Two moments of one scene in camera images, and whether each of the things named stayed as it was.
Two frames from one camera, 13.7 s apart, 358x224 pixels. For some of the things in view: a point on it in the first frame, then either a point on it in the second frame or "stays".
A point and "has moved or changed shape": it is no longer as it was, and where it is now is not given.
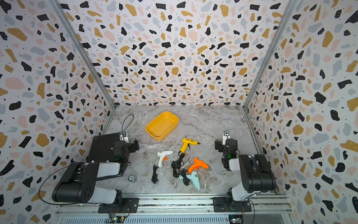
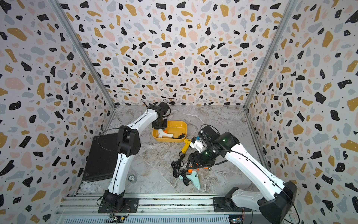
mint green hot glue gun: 194,178 stays
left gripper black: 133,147 -> 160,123
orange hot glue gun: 198,164 stays
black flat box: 101,149 stays
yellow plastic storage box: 161,126 has moved or changed shape
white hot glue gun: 161,154 -> 161,133
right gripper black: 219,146 -> 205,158
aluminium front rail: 179,204 stays
